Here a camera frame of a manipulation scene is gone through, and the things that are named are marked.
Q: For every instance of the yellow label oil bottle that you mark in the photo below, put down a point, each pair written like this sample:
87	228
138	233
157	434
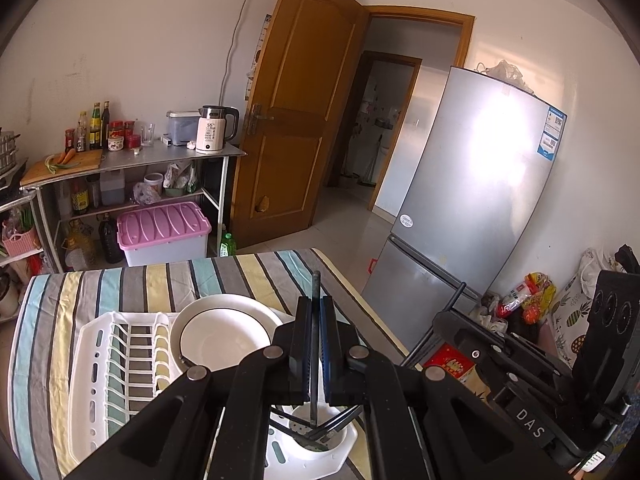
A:
95	130

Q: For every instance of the silver refrigerator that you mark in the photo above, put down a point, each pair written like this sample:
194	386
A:
475	185

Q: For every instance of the red yellow snack bag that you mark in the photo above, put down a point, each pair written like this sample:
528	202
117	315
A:
525	297

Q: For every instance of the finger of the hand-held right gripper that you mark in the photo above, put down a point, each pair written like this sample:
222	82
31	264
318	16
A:
465	332
490	372

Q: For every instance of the metal stove stand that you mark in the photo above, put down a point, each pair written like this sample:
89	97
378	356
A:
20	199

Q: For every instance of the grey plastic container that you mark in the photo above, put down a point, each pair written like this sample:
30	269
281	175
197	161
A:
180	127

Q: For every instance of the crumpled white plastic bag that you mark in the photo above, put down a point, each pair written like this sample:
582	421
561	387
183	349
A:
505	75

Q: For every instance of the white bowl with dark rim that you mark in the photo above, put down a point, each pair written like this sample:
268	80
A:
225	335

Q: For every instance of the white utensil holder cup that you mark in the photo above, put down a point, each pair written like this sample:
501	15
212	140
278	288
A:
340	447

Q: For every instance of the wall calendar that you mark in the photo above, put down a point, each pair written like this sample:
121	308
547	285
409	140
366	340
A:
257	55

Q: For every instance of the striped tablecloth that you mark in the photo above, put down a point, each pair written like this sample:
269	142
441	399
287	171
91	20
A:
150	280

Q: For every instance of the red cap spice jar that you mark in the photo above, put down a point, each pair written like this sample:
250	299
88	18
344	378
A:
69	141

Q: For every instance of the pineapple print bag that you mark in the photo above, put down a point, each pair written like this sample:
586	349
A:
572	315

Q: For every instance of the large dark bottle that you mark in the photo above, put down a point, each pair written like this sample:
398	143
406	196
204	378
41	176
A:
111	242

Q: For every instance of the pink lid storage box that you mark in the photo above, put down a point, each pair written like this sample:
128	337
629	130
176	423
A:
160	230

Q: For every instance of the drinking glass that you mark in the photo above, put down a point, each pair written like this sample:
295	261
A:
147	136

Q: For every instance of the red box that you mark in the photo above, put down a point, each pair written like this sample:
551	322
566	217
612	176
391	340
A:
450	365

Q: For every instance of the white electric kettle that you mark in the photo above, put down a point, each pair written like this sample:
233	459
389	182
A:
210	132

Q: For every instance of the green plastic bottle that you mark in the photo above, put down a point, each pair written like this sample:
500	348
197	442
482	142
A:
227	247

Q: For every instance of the wooden door frame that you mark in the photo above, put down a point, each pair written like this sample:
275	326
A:
462	50

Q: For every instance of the wooden cutting board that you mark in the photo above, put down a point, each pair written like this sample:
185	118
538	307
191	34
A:
75	170

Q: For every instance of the green onion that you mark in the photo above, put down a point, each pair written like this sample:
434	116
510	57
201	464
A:
57	166

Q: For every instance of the pink plastic basket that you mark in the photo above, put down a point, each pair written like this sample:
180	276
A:
20	242

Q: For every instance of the white plastic dish rack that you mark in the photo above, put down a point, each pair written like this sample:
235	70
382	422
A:
90	360

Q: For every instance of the carrot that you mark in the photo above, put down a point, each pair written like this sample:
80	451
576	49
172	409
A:
67	156

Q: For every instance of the large oil jug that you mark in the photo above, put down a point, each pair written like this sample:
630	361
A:
80	250

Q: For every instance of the gas stove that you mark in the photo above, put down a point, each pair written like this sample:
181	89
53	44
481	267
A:
12	177

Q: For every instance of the translucent plastic jug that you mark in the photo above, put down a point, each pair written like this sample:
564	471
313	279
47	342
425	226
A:
112	187

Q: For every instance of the steel steamer pot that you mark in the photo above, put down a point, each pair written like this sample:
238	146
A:
7	152

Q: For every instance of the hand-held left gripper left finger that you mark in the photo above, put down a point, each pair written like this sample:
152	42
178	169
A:
302	350

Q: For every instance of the small clear bottle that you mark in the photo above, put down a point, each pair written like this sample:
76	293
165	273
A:
82	135

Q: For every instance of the wooden door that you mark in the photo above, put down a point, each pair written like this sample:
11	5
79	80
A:
300	110

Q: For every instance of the dark sauce bottle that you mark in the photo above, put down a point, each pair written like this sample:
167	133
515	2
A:
106	122

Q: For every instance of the mop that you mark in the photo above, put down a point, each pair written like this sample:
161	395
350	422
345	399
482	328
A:
372	165

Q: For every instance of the metal shelf table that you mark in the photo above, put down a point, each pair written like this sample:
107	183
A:
165	152

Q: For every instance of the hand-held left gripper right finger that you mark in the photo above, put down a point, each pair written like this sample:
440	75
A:
326	350

